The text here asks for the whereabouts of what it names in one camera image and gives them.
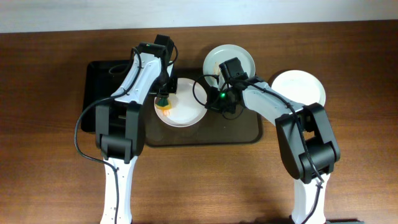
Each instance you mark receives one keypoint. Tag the black plastic tray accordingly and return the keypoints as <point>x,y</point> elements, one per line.
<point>103,79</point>

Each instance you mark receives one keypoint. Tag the green and yellow sponge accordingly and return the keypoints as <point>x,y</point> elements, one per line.
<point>163,104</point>

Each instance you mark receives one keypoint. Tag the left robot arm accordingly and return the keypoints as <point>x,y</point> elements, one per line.
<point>120,152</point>

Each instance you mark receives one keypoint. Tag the white plate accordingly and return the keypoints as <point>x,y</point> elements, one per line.
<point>300,86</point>
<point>185,110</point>

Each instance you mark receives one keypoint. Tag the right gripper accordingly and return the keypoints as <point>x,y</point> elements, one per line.
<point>213,101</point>

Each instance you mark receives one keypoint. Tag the pale blue plate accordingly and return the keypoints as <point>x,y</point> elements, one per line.
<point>221,54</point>

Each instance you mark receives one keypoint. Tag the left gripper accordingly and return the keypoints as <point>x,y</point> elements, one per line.
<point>162,94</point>

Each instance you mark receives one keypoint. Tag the brown plastic serving tray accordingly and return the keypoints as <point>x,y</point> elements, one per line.
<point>244,127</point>

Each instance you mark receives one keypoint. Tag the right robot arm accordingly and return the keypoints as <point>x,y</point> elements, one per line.
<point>307,144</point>

